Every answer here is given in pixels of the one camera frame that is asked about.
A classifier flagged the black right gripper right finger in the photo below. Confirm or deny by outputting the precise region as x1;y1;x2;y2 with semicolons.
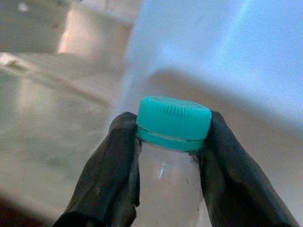
197;111;300;227

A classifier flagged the clear bottle teal cap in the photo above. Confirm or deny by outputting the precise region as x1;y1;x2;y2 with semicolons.
136;96;213;227

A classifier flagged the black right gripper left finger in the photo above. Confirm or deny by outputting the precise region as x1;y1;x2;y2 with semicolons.
53;111;143;227

